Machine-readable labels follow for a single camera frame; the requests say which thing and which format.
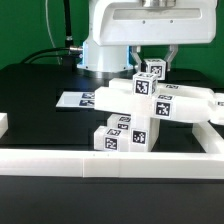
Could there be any white marker base plate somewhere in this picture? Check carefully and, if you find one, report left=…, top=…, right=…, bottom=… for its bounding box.
left=56, top=91, right=95, bottom=108

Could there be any white part left edge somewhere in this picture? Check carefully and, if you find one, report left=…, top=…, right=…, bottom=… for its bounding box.
left=0, top=113, right=8, bottom=138

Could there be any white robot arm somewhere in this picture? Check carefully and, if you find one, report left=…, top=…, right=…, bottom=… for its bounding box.
left=78, top=0, right=218, bottom=76

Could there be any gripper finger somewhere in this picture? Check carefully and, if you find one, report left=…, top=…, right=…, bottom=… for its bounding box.
left=130, top=46, right=145, bottom=72
left=164, top=44, right=179, bottom=71

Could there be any white U-shaped obstacle fence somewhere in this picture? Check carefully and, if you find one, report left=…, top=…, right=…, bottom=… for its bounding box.
left=0, top=122, right=224, bottom=179

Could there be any black cable bundle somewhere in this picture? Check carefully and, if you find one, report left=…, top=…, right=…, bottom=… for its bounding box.
left=19, top=0, right=84, bottom=68

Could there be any thin white cable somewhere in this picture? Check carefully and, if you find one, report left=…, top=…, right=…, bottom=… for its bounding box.
left=44, top=0, right=63, bottom=66

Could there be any white chair back frame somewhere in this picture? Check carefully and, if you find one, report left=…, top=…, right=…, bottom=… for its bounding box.
left=95, top=78, right=224, bottom=125

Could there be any white chair seat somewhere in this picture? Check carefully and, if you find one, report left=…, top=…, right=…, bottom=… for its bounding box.
left=129, top=114, right=160, bottom=152

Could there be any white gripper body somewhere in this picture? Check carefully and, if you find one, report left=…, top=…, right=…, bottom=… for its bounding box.
left=92, top=0, right=217, bottom=46

